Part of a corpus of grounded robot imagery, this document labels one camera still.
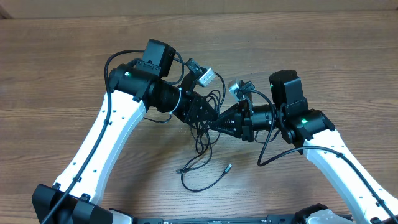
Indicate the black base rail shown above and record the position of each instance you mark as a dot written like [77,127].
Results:
[270,219]

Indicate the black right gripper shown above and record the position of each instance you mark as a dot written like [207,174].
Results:
[245,120]

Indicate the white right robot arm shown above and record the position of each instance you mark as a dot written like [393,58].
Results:
[313,136]

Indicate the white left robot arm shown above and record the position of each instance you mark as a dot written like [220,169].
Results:
[159,78]

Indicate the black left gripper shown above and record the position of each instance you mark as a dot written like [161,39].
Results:
[189,105]

